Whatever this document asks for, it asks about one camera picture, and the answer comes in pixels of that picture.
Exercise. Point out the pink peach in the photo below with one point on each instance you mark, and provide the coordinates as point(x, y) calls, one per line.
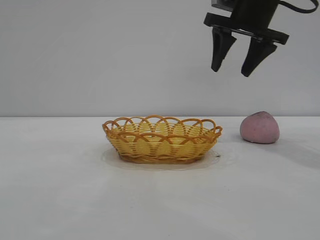
point(260, 128)

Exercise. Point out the yellow woven wicker basket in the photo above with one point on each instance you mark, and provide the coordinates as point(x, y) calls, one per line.
point(162, 147)

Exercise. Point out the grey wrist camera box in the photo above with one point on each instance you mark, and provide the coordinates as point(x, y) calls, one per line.
point(222, 3)

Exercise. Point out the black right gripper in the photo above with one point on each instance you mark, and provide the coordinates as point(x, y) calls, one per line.
point(252, 17)

